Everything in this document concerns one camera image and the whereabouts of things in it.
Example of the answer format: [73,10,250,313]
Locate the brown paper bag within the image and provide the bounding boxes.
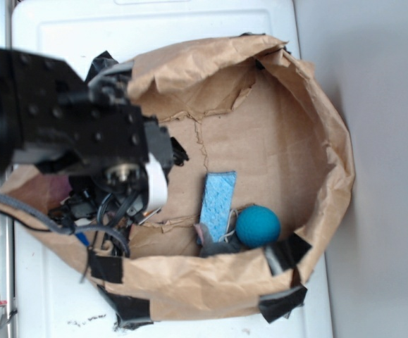
[0,33,356,323]

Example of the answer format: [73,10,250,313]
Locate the blue foam ball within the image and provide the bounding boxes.
[235,205,281,249]

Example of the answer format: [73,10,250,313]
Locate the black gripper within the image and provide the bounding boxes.
[13,51,188,208]

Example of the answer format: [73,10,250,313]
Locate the black tape front right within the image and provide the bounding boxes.
[258,284,307,323]

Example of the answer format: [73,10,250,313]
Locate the blue sponge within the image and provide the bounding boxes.
[199,171,237,242]

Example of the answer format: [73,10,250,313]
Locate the black cable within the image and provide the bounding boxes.
[0,184,131,284]

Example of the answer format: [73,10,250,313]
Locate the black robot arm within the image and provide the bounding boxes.
[0,49,188,208]

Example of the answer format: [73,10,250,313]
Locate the black tape inner left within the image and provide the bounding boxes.
[88,251,123,284]

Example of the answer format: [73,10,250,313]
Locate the black tape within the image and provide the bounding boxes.
[97,285,154,331]
[258,284,307,323]
[88,251,123,284]

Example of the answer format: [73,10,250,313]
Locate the black tape right rim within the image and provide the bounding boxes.
[263,233,312,276]

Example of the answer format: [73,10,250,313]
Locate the black tape front left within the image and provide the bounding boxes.
[97,285,154,331]

